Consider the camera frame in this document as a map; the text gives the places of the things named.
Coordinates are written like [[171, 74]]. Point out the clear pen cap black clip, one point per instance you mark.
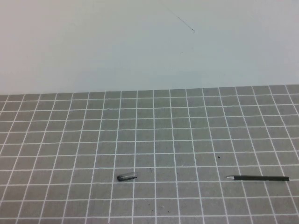
[[127, 176]]

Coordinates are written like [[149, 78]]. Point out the black pen silver tip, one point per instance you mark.
[[261, 178]]

